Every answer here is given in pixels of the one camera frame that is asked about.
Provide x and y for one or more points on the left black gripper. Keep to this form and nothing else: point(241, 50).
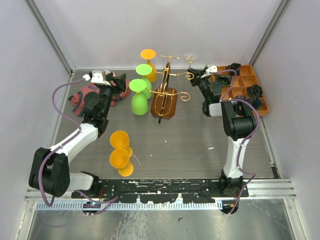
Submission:
point(120, 81)

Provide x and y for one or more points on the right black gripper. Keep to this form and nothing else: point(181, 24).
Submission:
point(197, 76)

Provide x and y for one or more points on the green goblet front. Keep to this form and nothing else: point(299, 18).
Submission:
point(144, 70)

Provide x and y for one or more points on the green goblet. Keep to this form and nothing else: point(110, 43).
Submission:
point(139, 103)
point(144, 70)

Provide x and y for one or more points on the clear wine glass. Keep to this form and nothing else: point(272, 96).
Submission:
point(191, 58)

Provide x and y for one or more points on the orange goblet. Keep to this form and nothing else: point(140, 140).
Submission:
point(120, 140)
point(148, 55)
point(120, 160)

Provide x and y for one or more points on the gold wine glass rack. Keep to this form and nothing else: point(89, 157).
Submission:
point(165, 98)

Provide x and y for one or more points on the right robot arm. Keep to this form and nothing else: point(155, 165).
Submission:
point(240, 120)

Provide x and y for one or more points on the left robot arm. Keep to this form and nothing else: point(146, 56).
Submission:
point(50, 171)

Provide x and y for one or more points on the wooden compartment tray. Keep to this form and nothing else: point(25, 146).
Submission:
point(235, 79)

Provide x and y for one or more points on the red cloth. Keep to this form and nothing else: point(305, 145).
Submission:
point(80, 99)

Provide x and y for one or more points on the black rolled item in tray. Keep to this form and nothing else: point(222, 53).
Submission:
point(255, 91)

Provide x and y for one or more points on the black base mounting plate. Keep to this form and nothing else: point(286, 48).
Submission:
point(159, 191)

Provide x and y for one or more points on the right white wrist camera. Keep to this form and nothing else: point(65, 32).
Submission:
point(210, 69)

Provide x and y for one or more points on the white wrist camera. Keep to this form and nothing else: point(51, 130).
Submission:
point(210, 69)
point(98, 77)

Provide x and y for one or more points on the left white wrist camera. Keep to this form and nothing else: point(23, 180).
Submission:
point(98, 77)

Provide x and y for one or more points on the grey cable duct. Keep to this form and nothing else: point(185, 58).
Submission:
point(82, 205)

